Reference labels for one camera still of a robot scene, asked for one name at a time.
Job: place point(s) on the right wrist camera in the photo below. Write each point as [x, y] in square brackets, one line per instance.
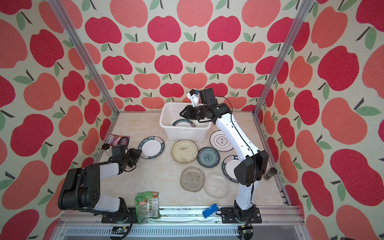
[202, 97]

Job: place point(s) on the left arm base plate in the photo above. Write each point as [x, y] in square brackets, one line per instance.
[131, 217]

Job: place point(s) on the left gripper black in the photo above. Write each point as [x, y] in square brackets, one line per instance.
[135, 154]

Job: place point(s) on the clear textured glass plate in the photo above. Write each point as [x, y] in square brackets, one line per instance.
[216, 185]

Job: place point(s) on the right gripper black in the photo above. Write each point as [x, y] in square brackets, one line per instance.
[188, 114]

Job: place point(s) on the white plate cloud emblem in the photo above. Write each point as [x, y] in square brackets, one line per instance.
[220, 142]

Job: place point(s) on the right spice jar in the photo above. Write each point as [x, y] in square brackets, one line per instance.
[271, 172]

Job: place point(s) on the purple snack packet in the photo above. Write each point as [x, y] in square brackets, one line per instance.
[115, 140]

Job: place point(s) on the green snack packet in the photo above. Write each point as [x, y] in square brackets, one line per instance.
[147, 206]

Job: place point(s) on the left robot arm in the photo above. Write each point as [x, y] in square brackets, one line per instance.
[81, 190]

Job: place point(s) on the blue small box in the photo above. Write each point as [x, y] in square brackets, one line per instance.
[210, 210]

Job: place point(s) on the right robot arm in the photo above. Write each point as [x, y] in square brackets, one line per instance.
[253, 162]

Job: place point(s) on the right aluminium frame post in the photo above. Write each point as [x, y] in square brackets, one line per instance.
[286, 47]

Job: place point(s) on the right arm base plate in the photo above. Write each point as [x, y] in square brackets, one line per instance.
[237, 216]

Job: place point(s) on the grey glass plate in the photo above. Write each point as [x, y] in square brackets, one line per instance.
[192, 179]

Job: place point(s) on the left aluminium frame post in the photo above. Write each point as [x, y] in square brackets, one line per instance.
[71, 31]

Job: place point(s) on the blue patterned small plate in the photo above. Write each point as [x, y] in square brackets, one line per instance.
[208, 157]

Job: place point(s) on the front aluminium rail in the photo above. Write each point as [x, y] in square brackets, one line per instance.
[187, 223]

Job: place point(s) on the white plastic bin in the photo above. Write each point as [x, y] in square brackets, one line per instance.
[171, 113]

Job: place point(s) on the cream plate with plant drawing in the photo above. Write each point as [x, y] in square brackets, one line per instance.
[184, 151]

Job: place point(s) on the aluminium frame post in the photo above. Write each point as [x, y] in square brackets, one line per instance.
[286, 47]
[71, 31]

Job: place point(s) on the white plate green text rim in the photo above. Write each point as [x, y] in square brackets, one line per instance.
[151, 147]

